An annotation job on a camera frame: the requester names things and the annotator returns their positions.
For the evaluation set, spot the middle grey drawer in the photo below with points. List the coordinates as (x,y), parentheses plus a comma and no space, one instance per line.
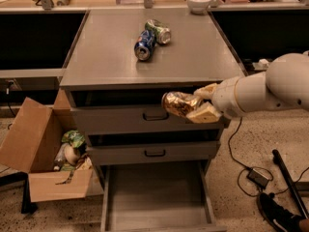
(148,153)

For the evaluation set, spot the white bowl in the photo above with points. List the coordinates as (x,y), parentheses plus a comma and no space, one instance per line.
(198,6)

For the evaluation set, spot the brown cardboard box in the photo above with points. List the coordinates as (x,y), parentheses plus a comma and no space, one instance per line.
(31,145)

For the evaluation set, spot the blue Pepsi can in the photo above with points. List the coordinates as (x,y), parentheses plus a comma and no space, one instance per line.
(145,45)

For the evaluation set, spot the bottom open grey drawer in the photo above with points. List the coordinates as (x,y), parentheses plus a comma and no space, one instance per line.
(157,197)

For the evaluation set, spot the black chair leg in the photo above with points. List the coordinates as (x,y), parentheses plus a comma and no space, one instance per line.
(292,186)

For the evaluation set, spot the grey drawer cabinet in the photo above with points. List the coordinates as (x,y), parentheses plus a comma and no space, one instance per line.
(104,71)

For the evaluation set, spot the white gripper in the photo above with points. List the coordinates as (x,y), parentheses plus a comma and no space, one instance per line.
(224,97)

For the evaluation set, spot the green soda can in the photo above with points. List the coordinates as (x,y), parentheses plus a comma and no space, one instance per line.
(161,31)

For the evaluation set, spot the top grey drawer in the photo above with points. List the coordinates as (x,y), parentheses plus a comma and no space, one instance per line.
(135,119)

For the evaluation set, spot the orange crushed soda can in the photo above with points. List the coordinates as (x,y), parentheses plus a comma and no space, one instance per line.
(179,103)

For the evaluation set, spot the white power strip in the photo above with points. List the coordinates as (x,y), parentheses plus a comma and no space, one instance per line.
(263,62)

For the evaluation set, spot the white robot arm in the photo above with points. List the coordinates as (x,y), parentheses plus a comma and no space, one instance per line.
(284,85)

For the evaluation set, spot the black shoe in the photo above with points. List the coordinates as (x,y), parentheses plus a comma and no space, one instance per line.
(278,217)

